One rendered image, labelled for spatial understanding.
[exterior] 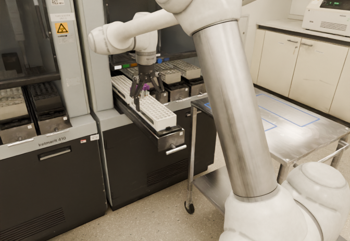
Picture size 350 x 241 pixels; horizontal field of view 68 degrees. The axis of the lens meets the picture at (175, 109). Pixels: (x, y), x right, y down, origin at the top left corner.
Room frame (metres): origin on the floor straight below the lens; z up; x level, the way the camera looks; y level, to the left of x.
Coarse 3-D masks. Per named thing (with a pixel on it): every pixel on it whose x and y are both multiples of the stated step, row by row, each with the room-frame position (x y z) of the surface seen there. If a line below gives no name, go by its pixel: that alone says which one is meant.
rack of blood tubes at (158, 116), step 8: (144, 104) 1.11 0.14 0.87; (152, 104) 1.11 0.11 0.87; (160, 104) 1.11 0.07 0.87; (144, 112) 1.04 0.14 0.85; (152, 112) 1.02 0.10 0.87; (160, 112) 1.03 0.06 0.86; (168, 112) 1.03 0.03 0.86; (152, 120) 1.05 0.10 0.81; (160, 120) 0.95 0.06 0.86; (168, 120) 0.97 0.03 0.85; (176, 120) 1.00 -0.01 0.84; (160, 128) 0.95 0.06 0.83
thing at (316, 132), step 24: (264, 96) 1.32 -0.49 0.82; (192, 120) 1.23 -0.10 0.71; (264, 120) 1.05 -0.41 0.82; (288, 120) 1.05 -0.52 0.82; (312, 120) 1.05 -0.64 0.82; (192, 144) 1.23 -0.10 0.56; (288, 144) 0.86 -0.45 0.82; (312, 144) 0.86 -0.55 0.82; (192, 168) 1.23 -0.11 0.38; (288, 168) 0.75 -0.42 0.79; (336, 168) 0.98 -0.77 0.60; (216, 192) 1.14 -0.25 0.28
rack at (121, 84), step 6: (114, 78) 1.45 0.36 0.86; (120, 78) 1.45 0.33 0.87; (126, 78) 1.46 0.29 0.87; (114, 84) 1.37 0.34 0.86; (120, 84) 1.35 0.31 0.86; (126, 84) 1.36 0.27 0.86; (114, 90) 1.37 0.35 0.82; (120, 90) 1.29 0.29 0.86; (126, 90) 1.27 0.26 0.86; (120, 96) 1.29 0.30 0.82; (126, 96) 1.22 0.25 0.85
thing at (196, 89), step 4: (184, 80) 1.57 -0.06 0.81; (196, 80) 1.54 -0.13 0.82; (200, 80) 1.57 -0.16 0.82; (188, 84) 1.52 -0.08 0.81; (192, 84) 1.50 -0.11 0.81; (196, 84) 1.52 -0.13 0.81; (200, 84) 1.53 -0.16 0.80; (204, 84) 1.54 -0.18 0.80; (192, 88) 1.49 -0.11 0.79; (196, 88) 1.51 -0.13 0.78; (200, 88) 1.53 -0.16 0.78; (204, 88) 1.55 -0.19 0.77; (192, 92) 1.49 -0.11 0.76; (196, 92) 1.51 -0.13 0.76; (200, 92) 1.52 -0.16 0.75; (204, 92) 1.55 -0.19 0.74; (196, 96) 1.47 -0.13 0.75; (200, 96) 1.47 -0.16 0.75
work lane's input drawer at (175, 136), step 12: (120, 108) 1.26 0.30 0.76; (132, 108) 1.16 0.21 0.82; (132, 120) 1.13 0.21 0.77; (144, 120) 1.04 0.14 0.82; (144, 132) 1.01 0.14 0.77; (156, 132) 0.94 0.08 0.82; (168, 132) 0.94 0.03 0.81; (180, 132) 0.97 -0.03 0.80; (156, 144) 0.92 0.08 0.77; (168, 144) 0.93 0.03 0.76
